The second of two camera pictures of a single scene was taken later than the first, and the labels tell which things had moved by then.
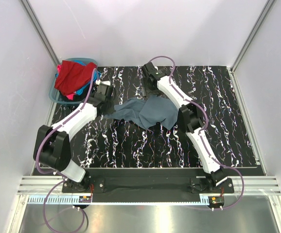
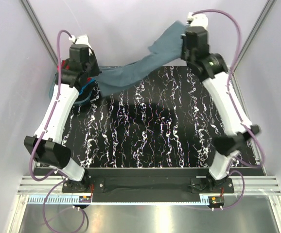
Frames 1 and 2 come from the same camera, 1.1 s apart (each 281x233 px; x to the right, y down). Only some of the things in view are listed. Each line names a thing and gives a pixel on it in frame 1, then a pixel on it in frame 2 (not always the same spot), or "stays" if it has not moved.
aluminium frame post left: [31, 13] stays
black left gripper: [112, 109] -> [93, 58]
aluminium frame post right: [267, 6] stays
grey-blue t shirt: [154, 109] -> [166, 49]
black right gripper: [146, 91] -> [183, 47]
